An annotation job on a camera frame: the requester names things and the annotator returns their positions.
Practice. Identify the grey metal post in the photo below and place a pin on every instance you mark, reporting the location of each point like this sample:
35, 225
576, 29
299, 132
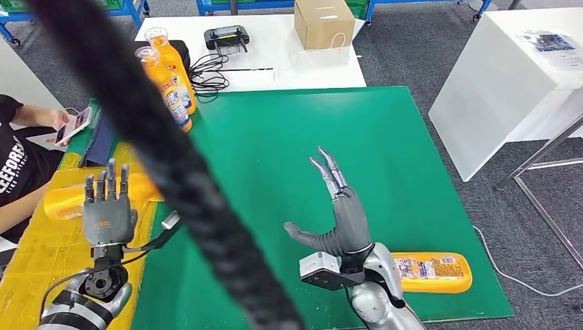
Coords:
233, 7

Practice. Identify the orange detergent bottle clear cap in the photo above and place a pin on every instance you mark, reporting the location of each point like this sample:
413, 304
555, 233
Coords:
64, 202
171, 95
175, 64
432, 273

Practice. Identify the black zip carry case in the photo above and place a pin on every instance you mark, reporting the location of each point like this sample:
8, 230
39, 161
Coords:
186, 54

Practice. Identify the person's right forearm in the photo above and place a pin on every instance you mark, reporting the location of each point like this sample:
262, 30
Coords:
23, 209

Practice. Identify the silver metal stand frame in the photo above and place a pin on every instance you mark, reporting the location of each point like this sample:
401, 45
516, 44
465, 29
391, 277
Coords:
542, 152

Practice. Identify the green plastic crate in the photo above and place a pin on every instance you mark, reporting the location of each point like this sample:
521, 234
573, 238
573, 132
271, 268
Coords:
111, 3
11, 4
360, 9

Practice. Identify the person's left forearm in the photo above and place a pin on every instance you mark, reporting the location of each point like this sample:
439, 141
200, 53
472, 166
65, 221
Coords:
32, 115

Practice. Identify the black remote controller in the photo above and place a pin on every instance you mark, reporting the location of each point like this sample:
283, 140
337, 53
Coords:
225, 36

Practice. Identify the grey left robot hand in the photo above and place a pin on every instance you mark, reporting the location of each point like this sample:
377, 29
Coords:
109, 223

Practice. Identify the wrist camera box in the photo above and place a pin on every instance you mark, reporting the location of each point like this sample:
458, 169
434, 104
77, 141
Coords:
171, 220
323, 273

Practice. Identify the person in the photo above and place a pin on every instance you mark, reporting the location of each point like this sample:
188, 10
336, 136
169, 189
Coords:
18, 168

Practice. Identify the green table mat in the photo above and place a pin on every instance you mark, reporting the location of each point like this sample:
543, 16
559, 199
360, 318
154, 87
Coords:
273, 136

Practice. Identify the printed paper leaflet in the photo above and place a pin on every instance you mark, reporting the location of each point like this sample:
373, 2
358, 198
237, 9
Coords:
551, 48

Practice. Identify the person's left hand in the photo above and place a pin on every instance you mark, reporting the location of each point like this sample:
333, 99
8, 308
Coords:
57, 120

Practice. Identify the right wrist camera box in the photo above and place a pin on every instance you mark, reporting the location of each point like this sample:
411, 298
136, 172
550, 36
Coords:
323, 273

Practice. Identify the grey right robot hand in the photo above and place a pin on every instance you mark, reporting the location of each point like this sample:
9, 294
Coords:
350, 223

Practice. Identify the brown cardboard box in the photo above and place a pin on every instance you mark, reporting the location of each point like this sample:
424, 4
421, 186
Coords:
323, 23

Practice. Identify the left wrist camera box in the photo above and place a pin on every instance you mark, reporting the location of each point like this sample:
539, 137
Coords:
171, 220

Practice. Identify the yellow taped plastic sheet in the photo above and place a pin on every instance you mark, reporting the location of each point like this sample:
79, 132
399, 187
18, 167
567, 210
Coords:
45, 273

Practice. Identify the white side table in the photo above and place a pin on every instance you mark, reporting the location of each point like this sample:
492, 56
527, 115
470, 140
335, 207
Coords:
492, 95

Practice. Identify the white smartphone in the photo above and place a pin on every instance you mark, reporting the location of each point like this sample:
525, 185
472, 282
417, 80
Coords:
74, 125

